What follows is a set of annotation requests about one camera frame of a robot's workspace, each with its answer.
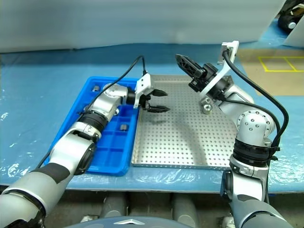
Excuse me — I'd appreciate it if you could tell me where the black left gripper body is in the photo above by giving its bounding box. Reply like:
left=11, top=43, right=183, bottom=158
left=140, top=91, right=155, bottom=111

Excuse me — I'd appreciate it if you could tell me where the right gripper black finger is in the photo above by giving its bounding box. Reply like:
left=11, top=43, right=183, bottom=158
left=175, top=54, right=205, bottom=79

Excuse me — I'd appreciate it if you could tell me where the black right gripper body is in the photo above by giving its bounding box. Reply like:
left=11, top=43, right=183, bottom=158
left=189, top=63, right=219, bottom=93

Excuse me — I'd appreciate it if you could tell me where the blue compartment tray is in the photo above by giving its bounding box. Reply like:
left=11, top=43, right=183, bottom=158
left=49, top=76, right=141, bottom=177

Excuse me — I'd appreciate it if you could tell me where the perforated metal tray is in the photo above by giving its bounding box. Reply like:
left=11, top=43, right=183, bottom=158
left=131, top=74, right=238, bottom=171

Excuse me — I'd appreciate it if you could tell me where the brown cardboard sheet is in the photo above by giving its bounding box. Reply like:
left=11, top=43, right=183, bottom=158
left=238, top=48, right=304, bottom=97

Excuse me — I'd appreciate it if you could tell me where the black rounded device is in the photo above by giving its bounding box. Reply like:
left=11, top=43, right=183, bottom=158
left=277, top=4, right=304, bottom=31

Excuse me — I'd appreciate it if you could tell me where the white slanted panel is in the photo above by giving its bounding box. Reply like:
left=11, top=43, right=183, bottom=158
left=282, top=20, right=304, bottom=46

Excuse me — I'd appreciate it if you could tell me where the grey rounded cylinder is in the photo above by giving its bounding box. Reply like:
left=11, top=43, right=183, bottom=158
left=172, top=193, right=199, bottom=220
left=102, top=194, right=128, bottom=219

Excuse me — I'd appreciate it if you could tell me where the blue-grey robot torso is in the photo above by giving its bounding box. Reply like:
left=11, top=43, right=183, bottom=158
left=78, top=215, right=181, bottom=228

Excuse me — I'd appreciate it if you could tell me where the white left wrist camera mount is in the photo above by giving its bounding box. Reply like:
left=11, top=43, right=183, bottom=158
left=134, top=73, right=152, bottom=109

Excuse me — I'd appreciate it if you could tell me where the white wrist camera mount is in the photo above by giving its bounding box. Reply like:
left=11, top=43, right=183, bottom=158
left=134, top=73, right=152, bottom=109
left=199, top=40, right=239, bottom=98

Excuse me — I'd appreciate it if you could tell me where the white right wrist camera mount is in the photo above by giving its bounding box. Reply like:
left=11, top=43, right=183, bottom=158
left=199, top=40, right=239, bottom=98

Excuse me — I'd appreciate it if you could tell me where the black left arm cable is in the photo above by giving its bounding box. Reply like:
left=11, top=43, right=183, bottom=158
left=35, top=56, right=147, bottom=169

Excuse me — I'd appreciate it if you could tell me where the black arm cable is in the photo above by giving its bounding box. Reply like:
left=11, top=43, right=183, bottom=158
left=35, top=56, right=147, bottom=169
left=223, top=48, right=290, bottom=162

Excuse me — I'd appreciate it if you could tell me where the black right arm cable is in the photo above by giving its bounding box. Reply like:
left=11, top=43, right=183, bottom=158
left=223, top=48, right=290, bottom=162

